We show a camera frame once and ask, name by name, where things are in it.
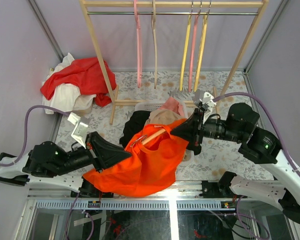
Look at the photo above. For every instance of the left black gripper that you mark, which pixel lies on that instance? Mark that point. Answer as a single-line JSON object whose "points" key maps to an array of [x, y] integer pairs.
{"points": [[104, 154]]}

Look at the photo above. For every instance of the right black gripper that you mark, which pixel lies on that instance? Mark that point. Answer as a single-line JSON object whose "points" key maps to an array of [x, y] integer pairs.
{"points": [[187, 130]]}

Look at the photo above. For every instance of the orange wavy hanger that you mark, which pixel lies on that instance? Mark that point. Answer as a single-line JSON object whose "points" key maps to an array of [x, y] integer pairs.
{"points": [[146, 139]]}

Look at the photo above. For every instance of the orange t shirt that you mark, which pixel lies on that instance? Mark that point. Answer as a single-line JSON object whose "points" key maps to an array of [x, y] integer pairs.
{"points": [[141, 175]]}

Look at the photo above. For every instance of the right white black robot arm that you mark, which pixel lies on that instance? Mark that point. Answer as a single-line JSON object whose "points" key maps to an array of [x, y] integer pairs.
{"points": [[256, 145]]}

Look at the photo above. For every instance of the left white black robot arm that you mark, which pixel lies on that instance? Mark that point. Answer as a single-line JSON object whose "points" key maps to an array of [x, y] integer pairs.
{"points": [[49, 164]]}

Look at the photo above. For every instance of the yellow hanger left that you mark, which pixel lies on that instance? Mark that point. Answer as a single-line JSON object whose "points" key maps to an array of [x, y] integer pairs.
{"points": [[185, 49]]}

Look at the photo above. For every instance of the yellow hanger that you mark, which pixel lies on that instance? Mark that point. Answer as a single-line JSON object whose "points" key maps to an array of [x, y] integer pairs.
{"points": [[202, 47], [185, 49]]}

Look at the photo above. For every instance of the pink hanger right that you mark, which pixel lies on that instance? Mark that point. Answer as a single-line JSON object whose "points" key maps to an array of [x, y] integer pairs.
{"points": [[193, 46]]}

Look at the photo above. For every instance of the pink hanger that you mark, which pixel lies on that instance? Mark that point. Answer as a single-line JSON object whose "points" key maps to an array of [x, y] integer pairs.
{"points": [[193, 46], [139, 44]]}

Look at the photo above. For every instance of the pink hanger left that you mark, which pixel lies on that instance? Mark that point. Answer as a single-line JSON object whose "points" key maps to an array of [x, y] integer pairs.
{"points": [[139, 44]]}

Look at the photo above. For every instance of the yellow hanger right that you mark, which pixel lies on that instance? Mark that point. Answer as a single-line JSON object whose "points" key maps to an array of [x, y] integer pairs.
{"points": [[202, 47]]}

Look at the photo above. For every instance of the beige wooden hanger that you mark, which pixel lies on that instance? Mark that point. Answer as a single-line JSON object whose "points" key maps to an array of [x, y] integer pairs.
{"points": [[153, 26]]}

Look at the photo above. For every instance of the white laundry basket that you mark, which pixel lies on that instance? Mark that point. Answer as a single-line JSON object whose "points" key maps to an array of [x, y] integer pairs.
{"points": [[152, 105]]}

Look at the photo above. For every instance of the beige garment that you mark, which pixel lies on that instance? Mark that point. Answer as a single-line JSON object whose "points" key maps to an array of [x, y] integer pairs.
{"points": [[165, 146]]}

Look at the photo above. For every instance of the pink garment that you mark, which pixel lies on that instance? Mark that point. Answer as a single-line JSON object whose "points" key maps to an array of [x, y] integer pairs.
{"points": [[173, 105]]}

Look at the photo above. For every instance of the black garment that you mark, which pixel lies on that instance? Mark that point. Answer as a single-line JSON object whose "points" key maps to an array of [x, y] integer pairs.
{"points": [[141, 118]]}

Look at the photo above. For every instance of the white cloth pile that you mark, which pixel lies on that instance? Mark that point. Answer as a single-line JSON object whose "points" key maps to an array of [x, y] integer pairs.
{"points": [[67, 97]]}

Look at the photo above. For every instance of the red cloth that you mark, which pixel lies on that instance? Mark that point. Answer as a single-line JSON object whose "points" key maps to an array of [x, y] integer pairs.
{"points": [[86, 74]]}

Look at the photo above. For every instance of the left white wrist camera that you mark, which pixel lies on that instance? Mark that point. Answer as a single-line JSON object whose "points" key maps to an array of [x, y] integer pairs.
{"points": [[80, 130]]}

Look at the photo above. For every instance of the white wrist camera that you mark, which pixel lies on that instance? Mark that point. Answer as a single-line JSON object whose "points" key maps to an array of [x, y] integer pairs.
{"points": [[80, 130], [205, 102]]}

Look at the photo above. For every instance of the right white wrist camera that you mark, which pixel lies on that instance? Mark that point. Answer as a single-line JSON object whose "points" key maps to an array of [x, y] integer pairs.
{"points": [[205, 102]]}

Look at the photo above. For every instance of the aluminium rail frame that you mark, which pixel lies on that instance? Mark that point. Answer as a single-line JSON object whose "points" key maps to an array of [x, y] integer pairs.
{"points": [[186, 195]]}

